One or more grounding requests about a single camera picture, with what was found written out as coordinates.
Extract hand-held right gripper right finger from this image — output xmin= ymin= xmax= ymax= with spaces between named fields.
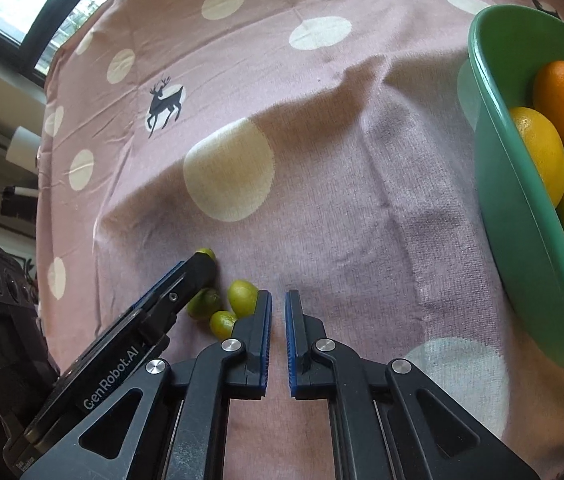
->
xmin=284 ymin=288 xmax=542 ymax=480

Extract pink polka dot tablecloth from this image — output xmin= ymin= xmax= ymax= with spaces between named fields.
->
xmin=34 ymin=0 xmax=564 ymax=480

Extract yellow grapefruit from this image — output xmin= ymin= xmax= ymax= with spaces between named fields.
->
xmin=508 ymin=106 xmax=564 ymax=209

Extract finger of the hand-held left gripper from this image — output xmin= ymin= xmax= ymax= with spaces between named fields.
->
xmin=127 ymin=252 xmax=219 ymax=341

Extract green bowl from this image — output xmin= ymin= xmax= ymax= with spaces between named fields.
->
xmin=468 ymin=5 xmax=564 ymax=387

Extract black and white stand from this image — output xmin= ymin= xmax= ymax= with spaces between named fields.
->
xmin=0 ymin=181 xmax=39 ymax=219

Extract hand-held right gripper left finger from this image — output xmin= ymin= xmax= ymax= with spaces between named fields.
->
xmin=22 ymin=289 xmax=273 ymax=480

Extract black framed window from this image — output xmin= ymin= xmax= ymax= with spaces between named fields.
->
xmin=0 ymin=0 xmax=129 ymax=87

